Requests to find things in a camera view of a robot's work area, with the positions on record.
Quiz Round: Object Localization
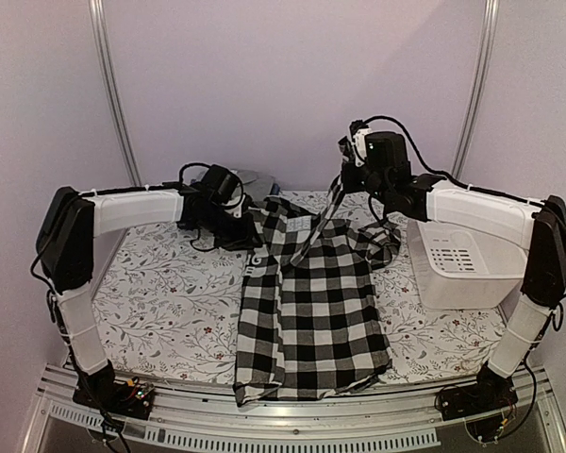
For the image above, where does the aluminium front rail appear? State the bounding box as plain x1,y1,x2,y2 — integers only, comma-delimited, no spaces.
22,365,566,452

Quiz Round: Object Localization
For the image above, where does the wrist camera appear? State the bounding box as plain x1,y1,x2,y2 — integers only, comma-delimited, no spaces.
201,164,246,218
349,120,409,170

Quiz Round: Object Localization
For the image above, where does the left aluminium frame post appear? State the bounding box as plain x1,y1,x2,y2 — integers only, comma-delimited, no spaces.
88,0,143,186

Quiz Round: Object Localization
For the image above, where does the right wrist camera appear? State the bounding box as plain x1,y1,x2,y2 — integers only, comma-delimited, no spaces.
349,120,409,170

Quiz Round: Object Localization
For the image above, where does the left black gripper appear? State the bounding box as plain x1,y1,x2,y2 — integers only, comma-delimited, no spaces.
194,206,263,252

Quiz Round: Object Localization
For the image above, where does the floral patterned table cloth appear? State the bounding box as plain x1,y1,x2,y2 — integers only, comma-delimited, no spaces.
93,192,504,388

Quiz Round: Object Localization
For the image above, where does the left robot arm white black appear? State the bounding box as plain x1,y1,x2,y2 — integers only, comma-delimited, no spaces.
30,181,258,410

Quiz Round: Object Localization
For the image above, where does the black white checkered shirt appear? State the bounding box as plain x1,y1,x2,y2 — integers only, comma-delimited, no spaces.
233,178,401,407

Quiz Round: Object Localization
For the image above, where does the aluminium frame post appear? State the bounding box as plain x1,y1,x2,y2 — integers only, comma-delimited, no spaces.
88,0,143,186
452,0,499,178

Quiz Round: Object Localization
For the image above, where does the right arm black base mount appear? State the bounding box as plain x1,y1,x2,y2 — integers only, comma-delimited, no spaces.
434,379,518,421

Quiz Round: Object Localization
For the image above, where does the grey polo shirt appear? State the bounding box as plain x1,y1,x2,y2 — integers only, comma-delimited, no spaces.
191,169,275,198

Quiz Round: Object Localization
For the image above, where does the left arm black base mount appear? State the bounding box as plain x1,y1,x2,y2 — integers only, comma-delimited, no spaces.
73,376,155,420

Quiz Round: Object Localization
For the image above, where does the right aluminium frame post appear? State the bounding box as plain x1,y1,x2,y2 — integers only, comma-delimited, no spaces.
452,0,499,178

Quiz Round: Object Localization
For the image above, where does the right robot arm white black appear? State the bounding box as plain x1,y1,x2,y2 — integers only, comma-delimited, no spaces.
341,160,566,411

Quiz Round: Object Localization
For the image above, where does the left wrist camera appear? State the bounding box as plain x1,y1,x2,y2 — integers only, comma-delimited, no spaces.
201,164,246,218

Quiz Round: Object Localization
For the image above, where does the white plastic basket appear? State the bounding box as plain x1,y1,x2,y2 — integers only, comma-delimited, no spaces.
407,220,527,310

